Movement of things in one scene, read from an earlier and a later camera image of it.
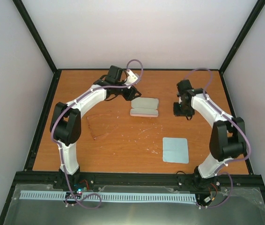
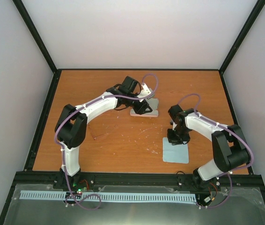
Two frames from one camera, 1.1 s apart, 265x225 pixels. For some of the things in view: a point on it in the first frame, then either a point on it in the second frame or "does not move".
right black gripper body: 183,110 → 180,135
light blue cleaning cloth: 175,150 does not move
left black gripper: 133,91 → 139,109
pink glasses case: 144,107 does not move
